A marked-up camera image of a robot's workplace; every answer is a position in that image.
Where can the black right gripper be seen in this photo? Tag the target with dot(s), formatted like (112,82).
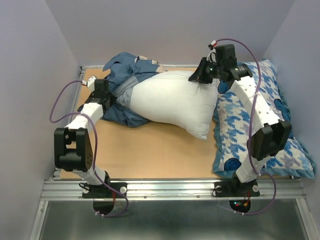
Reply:
(200,76)

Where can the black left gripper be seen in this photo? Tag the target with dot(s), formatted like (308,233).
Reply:
(112,99)

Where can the blue cartoon letter pillowcase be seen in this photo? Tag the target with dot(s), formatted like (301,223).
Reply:
(126,71)

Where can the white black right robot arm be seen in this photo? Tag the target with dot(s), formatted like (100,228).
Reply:
(268,134)

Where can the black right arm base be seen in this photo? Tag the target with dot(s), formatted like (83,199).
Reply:
(233,188)

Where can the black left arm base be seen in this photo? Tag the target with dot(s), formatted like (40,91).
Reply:
(99,190)

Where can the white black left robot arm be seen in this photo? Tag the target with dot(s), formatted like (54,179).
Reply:
(76,144)

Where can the blue white houndstooth pillow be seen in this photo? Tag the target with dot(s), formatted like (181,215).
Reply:
(232,128)

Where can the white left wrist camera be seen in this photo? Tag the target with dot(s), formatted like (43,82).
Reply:
(90,83)

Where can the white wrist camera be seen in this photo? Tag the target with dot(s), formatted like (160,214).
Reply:
(212,55)
(90,83)

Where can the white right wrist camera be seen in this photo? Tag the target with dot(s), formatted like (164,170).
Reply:
(212,55)

